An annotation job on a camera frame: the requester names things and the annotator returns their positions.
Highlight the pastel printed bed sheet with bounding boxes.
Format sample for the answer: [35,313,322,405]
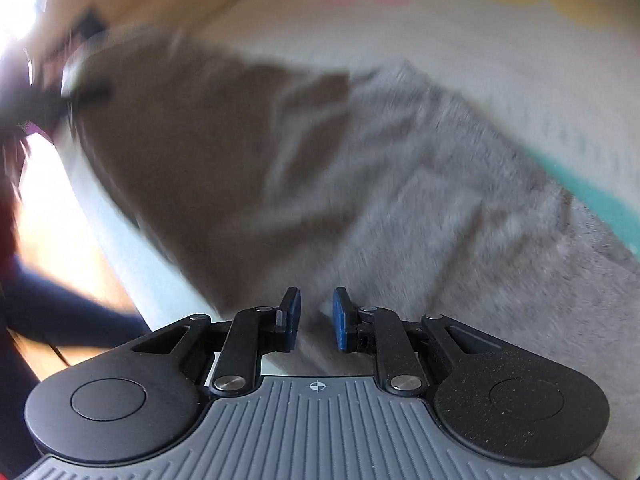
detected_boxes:
[65,0,640,376]

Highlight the grey speckled pants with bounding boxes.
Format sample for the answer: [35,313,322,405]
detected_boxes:
[62,27,640,466]

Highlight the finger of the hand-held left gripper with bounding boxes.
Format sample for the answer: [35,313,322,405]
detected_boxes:
[60,82,114,107]

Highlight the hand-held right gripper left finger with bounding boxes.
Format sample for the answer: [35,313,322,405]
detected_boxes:
[132,287,302,396]

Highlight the person's red garment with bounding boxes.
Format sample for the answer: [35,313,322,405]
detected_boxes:
[0,130,41,480]

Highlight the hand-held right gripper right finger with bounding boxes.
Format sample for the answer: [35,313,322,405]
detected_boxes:
[332,287,502,395]

